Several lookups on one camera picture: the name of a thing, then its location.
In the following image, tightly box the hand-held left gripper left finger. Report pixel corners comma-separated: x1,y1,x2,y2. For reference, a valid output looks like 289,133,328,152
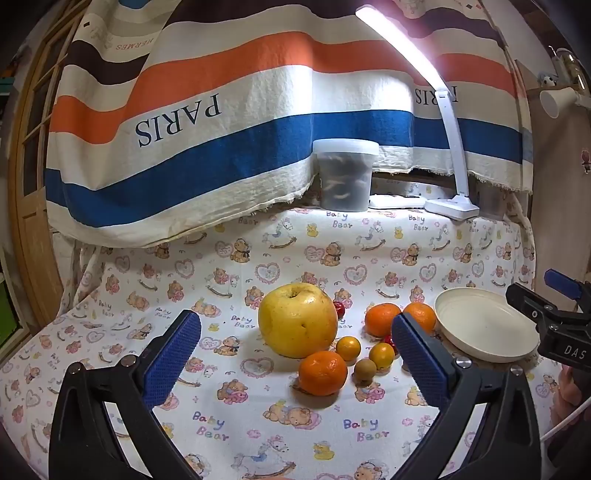
48,309,202,480

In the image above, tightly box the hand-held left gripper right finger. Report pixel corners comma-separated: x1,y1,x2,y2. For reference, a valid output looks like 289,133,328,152
392,313,542,480

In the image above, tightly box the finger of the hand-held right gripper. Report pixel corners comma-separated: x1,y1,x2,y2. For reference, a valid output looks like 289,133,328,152
505,283,591,326
544,269,591,301

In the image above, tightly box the small yellow kumquat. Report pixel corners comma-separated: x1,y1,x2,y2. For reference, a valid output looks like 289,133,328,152
369,342,396,370
335,336,362,361

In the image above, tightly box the cream round plate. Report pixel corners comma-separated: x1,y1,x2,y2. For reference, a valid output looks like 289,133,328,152
434,287,541,364

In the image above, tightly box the small brown longan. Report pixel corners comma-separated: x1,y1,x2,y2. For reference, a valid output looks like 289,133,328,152
353,358,378,387

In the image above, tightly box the orange mandarin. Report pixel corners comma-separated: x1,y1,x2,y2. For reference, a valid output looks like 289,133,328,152
298,351,348,398
365,303,402,337
403,301,437,334

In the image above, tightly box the large yellow pomelo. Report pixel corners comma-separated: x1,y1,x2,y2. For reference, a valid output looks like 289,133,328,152
257,283,339,359

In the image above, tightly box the person's right hand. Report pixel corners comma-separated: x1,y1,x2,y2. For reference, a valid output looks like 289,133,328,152
551,364,591,418

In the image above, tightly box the wooden board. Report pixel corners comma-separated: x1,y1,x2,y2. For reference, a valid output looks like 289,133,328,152
512,60,591,287

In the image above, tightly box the small clear plastic cup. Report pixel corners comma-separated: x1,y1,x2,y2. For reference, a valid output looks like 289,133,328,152
478,185,505,221

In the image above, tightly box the printed bear blanket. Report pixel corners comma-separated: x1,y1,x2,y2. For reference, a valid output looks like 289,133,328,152
0,178,561,480

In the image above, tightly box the white remote control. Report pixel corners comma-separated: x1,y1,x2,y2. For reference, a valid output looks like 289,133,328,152
368,194,426,209

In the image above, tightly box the white desk lamp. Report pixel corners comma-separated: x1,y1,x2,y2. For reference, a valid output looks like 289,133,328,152
355,4,481,221

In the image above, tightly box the white cup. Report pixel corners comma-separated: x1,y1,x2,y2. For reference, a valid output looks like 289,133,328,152
539,87,581,118

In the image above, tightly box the clear lidded plastic container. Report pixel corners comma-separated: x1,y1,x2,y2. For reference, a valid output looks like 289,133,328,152
313,137,380,213

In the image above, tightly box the wooden door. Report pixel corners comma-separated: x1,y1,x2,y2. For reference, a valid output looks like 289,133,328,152
7,0,93,324

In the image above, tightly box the striped cloth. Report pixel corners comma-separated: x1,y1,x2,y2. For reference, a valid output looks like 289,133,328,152
44,0,536,250

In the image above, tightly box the white cable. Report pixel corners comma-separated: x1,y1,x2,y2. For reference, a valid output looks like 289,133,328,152
538,394,591,444

